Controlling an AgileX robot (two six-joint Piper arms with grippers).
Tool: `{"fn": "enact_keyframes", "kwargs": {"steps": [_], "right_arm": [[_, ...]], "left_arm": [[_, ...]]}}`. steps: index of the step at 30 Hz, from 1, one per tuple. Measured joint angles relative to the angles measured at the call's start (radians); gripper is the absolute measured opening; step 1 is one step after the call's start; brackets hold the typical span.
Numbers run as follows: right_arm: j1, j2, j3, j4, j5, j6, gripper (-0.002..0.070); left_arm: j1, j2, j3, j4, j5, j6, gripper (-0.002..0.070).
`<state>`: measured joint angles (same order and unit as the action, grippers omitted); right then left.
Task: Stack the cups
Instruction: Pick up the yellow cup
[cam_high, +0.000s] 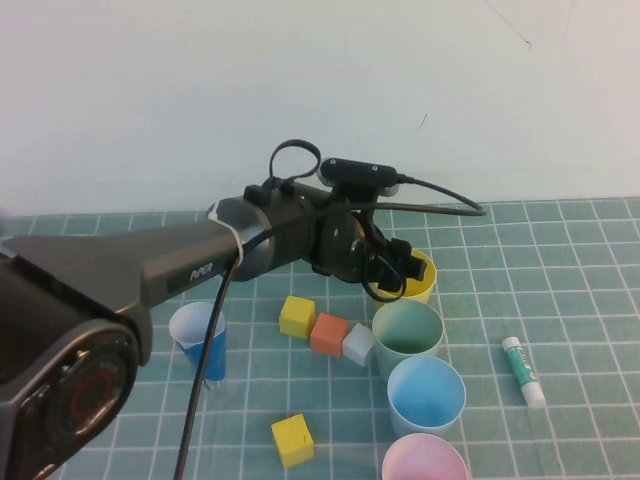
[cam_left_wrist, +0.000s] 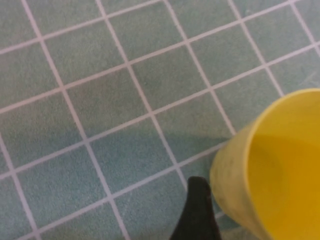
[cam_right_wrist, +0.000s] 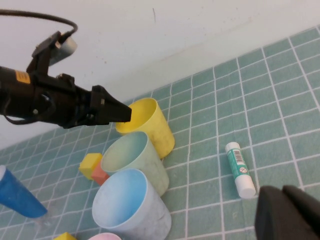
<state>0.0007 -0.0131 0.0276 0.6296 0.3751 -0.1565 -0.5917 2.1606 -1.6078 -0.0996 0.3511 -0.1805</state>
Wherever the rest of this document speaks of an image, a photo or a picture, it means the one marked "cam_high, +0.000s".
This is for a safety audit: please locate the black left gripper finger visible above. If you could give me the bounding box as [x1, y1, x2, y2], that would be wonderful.
[377, 238, 409, 300]
[405, 251, 431, 282]

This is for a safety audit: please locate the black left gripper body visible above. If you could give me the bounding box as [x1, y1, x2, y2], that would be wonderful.
[310, 203, 401, 290]

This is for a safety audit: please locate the yellow plastic cup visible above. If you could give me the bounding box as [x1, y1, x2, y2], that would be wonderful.
[372, 249, 438, 305]

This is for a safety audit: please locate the light blue plastic cup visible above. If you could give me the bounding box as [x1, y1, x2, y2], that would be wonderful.
[387, 355, 467, 439]

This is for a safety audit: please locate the pink plastic cup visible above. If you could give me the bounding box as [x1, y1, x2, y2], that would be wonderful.
[381, 432, 470, 480]

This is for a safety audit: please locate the pale green plastic cup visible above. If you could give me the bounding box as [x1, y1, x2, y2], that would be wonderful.
[371, 301, 445, 381]

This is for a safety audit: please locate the white cube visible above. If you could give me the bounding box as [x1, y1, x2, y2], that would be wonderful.
[341, 322, 377, 367]

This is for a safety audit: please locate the plain yellow cube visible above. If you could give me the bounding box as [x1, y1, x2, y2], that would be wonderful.
[278, 295, 317, 341]

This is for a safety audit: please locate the orange cube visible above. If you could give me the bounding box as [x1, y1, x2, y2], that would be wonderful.
[309, 313, 350, 358]

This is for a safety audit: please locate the white zip tie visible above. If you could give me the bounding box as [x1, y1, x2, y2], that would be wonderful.
[208, 202, 246, 269]

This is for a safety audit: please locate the green checked tablecloth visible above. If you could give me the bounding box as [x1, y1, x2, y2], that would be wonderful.
[0, 197, 640, 480]

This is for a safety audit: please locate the white green glue stick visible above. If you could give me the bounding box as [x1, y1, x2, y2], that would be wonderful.
[501, 335, 547, 409]

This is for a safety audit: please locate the blue paper cone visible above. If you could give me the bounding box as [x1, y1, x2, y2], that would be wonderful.
[168, 301, 227, 392]

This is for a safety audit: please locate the yellow cube with small notch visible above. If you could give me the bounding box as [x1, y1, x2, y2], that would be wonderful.
[270, 413, 316, 470]

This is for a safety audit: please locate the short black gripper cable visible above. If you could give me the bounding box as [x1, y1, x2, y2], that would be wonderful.
[360, 239, 407, 303]

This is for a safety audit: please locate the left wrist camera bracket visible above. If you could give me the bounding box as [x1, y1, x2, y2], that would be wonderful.
[328, 180, 382, 217]

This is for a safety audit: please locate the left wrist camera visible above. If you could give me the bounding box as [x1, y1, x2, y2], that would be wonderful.
[316, 156, 401, 200]

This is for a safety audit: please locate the looped black cable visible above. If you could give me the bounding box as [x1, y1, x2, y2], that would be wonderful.
[268, 138, 322, 197]

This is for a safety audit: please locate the long black camera cable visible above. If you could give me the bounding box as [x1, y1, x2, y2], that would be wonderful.
[172, 172, 489, 480]

